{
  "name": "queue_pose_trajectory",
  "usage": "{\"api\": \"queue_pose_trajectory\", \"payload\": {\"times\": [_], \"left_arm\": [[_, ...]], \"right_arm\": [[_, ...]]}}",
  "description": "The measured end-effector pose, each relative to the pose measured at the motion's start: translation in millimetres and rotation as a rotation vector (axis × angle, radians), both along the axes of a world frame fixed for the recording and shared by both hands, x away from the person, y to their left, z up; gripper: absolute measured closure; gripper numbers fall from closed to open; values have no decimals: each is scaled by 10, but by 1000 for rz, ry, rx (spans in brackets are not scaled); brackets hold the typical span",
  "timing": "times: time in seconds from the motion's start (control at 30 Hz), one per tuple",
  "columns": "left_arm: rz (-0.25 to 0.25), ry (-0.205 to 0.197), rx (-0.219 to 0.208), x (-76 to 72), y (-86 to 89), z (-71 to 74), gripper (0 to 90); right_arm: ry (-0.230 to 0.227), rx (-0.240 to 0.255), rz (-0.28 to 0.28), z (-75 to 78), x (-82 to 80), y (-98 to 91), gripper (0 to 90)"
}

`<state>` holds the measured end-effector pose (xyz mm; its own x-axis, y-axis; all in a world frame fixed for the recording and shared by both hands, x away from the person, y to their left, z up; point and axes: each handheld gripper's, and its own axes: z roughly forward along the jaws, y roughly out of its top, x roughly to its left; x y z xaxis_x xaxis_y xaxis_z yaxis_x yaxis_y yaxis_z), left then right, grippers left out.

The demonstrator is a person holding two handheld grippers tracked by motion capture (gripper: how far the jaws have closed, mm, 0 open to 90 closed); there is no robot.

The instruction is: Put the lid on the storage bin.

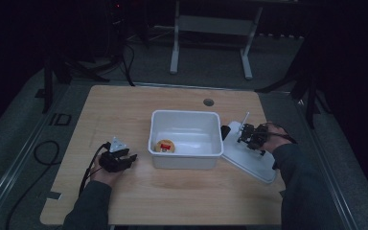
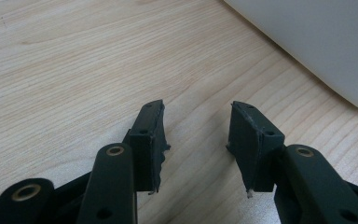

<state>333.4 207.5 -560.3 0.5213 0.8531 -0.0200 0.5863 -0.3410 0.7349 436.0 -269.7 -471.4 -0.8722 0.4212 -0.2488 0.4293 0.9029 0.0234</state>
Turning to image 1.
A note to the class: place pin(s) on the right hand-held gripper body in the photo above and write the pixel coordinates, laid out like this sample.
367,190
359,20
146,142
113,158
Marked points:
255,135

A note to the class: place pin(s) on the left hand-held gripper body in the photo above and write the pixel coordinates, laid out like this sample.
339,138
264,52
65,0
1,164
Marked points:
113,163

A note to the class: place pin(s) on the white box lid black clips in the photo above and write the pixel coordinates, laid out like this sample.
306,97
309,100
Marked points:
247,159

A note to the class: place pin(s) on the white plastic storage box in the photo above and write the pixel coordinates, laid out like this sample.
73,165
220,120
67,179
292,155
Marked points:
185,127

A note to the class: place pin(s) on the person's left hand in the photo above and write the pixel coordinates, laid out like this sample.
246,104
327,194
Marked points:
105,177

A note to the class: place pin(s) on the person's right hand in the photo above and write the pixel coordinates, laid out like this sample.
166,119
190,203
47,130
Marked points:
278,140

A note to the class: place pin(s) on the grey round table grommet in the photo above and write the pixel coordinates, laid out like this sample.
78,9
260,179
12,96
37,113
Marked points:
208,102

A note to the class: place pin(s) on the white metal stand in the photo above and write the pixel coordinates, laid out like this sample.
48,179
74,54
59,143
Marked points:
214,25

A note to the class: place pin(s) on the metal floor rail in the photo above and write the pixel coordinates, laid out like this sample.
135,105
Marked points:
19,153

